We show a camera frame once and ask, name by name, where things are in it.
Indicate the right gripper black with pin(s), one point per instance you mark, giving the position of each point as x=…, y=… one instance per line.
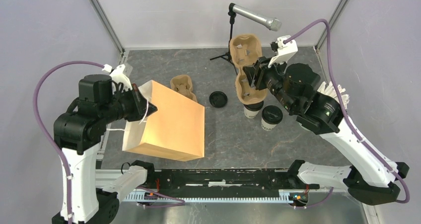
x=262, y=70

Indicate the white paper cup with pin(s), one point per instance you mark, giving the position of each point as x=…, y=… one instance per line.
x=250, y=113
x=267, y=126

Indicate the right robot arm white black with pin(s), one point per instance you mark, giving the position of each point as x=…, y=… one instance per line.
x=371, y=177

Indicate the black microphone tripod stand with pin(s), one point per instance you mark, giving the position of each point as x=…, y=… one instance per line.
x=227, y=56

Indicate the brown paper bag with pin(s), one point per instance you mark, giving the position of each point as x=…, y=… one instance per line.
x=175, y=131

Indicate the silver microphone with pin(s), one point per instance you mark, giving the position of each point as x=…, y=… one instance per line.
x=271, y=23

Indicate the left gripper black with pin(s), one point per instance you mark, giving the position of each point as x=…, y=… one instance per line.
x=141, y=105

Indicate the white wrapped straws bundle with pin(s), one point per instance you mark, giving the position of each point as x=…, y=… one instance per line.
x=338, y=94

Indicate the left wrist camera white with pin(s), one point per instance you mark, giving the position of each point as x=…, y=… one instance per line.
x=120, y=74

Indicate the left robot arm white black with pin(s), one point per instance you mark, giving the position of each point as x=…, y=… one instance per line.
x=78, y=133

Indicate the black lid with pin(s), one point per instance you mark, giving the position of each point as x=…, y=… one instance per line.
x=254, y=107
x=218, y=99
x=272, y=114

